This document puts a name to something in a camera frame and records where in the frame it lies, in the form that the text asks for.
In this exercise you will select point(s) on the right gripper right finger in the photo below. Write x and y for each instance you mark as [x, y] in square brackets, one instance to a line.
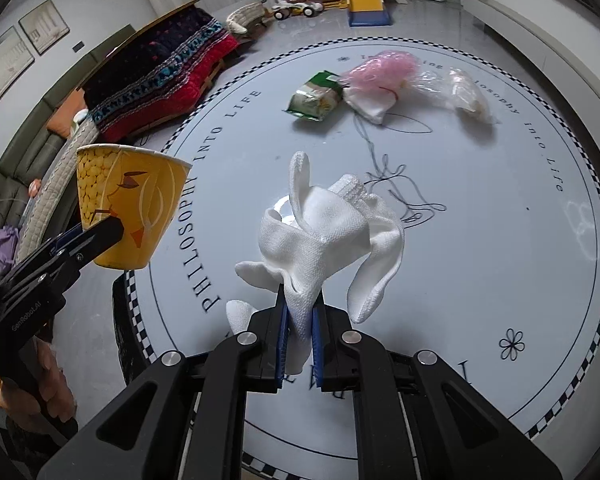
[414, 416]

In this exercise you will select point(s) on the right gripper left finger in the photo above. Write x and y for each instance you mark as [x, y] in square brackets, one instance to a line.
[183, 417]

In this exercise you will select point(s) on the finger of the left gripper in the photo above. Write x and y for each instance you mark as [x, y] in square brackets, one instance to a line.
[83, 246]

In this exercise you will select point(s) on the yellow paper cup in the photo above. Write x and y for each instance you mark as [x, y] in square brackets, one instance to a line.
[137, 186]

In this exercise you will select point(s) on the white sock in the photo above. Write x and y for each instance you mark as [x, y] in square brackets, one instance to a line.
[332, 228]

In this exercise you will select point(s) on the clear bag white stuffing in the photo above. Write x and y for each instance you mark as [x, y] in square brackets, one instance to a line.
[454, 89]

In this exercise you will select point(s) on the white cloth red trim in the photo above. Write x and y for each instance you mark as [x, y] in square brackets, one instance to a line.
[371, 104]

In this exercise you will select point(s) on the person's left hand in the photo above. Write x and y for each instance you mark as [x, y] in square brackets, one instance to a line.
[25, 410]

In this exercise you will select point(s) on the purple cloth on sofa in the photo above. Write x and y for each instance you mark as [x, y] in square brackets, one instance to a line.
[9, 238]

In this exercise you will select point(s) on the green sofa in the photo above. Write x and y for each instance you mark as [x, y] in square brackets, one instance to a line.
[33, 148]

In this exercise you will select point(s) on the orange cushion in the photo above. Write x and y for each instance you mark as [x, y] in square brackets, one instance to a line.
[61, 121]

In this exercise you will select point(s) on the table with patterned quilt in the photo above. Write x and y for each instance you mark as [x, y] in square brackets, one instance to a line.
[157, 74]

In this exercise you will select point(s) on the white woven basket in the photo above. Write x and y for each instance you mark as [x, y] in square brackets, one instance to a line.
[243, 19]

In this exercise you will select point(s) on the green snack wrapper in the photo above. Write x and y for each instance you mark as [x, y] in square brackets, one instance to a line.
[317, 98]

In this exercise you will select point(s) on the white toy ride-on car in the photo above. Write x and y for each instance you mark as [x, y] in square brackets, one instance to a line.
[283, 9]

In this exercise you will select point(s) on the pink foam net bag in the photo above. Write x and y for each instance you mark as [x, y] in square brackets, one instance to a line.
[388, 70]

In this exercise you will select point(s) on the white low tv cabinet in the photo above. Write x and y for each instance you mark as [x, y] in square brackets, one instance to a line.
[573, 80]

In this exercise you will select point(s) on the framed wall picture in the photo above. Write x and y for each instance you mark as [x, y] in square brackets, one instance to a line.
[15, 58]
[44, 26]

